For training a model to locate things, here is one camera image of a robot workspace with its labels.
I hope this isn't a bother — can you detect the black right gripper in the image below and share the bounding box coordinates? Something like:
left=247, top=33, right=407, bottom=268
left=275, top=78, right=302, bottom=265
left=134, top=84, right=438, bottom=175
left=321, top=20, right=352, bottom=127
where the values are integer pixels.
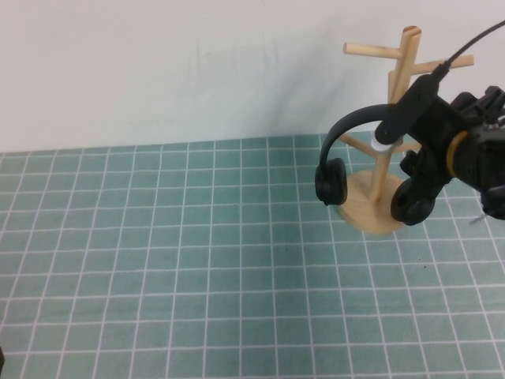
left=399, top=97, right=471, bottom=214

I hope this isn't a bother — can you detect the black over-ear headphones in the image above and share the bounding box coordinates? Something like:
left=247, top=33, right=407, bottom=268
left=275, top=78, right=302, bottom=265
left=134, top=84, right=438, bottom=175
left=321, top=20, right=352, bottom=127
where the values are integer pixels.
left=314, top=103, right=438, bottom=227

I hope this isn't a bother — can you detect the wooden tree-shaped headphone stand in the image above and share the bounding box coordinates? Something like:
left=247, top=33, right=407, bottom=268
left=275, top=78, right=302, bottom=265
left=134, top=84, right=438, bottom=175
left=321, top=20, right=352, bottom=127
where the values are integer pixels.
left=336, top=24, right=474, bottom=237

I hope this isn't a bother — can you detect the green white-grid tablecloth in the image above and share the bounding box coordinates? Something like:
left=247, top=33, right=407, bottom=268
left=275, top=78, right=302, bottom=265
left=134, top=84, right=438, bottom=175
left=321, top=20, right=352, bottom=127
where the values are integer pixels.
left=0, top=125, right=505, bottom=379

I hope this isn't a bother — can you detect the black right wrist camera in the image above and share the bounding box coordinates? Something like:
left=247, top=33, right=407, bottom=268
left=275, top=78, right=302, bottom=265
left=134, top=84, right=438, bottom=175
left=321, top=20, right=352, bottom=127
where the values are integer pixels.
left=370, top=73, right=449, bottom=157

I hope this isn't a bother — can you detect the black camera cable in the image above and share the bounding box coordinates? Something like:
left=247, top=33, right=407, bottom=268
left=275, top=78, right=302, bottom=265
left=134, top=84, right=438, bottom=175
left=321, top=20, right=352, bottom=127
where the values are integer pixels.
left=433, top=19, right=505, bottom=80

